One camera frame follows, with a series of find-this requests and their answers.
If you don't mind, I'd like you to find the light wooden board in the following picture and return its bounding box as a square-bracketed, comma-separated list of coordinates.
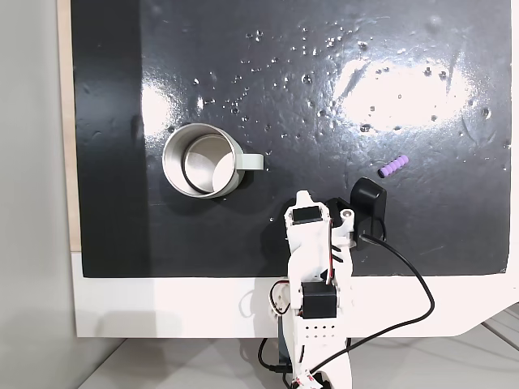
[56, 0, 84, 254]

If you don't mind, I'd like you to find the black glossy table mat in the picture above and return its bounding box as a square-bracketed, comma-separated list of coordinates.
[71, 0, 513, 279]

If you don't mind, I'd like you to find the purple ribbed pen grip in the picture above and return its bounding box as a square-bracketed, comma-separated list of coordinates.
[377, 153, 410, 178]

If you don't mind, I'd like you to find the black oval camera box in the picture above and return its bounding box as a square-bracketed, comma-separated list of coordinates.
[349, 177, 388, 249]

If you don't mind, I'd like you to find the stainless steel mug with handle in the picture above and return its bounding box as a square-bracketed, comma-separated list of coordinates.
[162, 122, 265, 200]

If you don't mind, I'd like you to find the white base board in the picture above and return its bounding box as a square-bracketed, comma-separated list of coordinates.
[69, 250, 519, 339]

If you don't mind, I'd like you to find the long black camera cable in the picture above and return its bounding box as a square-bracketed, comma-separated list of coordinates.
[302, 233, 435, 384]

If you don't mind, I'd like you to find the short black looped cable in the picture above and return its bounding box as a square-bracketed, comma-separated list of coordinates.
[258, 337, 294, 376]

